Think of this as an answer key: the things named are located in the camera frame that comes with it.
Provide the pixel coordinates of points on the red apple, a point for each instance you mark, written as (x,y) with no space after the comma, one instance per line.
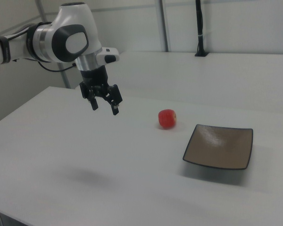
(167,118)

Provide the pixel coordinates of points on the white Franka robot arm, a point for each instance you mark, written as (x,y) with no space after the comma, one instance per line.
(68,21)

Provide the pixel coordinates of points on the square brown ceramic plate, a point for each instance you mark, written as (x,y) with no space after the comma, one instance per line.
(219,148)

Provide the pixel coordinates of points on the black pole with base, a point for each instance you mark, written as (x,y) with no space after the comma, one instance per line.
(200,28)

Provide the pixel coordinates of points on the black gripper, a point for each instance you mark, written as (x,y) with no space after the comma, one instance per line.
(94,76)

